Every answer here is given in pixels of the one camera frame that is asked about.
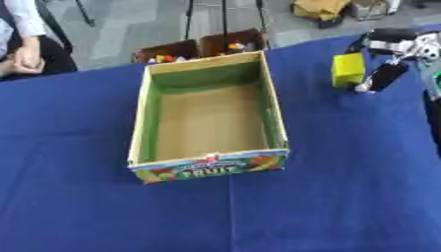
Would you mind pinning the yellow block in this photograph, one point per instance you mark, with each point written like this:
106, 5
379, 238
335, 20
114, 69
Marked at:
348, 69

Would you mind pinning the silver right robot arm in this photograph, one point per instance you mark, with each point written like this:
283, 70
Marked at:
434, 95

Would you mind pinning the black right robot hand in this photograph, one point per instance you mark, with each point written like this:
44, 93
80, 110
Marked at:
390, 74

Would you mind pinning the person's hand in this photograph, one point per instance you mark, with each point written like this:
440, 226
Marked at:
27, 59

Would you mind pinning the brown cardboard box with toys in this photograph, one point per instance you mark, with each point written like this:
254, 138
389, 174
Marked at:
166, 52
232, 42

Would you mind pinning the person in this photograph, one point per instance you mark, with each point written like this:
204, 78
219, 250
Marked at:
23, 36

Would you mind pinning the black tripod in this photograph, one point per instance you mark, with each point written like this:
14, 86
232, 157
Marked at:
225, 18

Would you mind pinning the tan cardboard box green inside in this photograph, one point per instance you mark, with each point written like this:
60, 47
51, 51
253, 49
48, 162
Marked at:
209, 124

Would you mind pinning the yellow bag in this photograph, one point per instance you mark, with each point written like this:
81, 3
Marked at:
320, 10

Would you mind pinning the black chair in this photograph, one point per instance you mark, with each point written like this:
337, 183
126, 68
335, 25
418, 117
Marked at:
57, 24

